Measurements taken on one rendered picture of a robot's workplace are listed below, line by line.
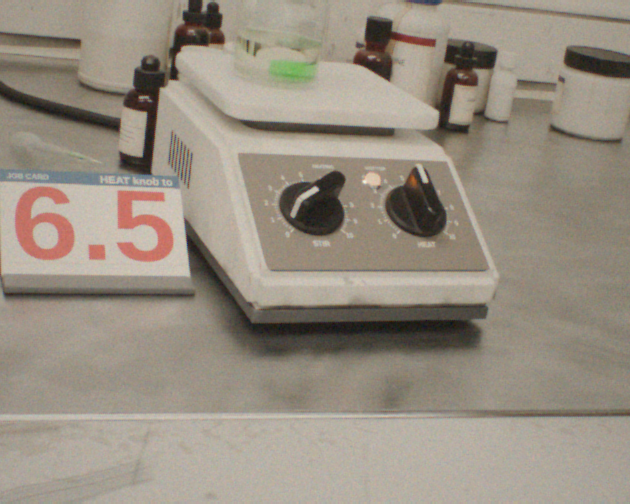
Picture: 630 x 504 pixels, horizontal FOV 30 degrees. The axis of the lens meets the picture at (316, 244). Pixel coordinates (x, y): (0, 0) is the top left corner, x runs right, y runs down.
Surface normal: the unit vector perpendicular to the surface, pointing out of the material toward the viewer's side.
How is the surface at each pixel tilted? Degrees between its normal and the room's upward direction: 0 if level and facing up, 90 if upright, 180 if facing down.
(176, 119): 90
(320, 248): 30
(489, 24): 90
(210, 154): 90
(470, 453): 0
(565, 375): 0
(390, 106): 0
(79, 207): 40
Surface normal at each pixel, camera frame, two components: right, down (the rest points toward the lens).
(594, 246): 0.15, -0.93
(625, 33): 0.28, 0.36
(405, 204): 0.30, -0.63
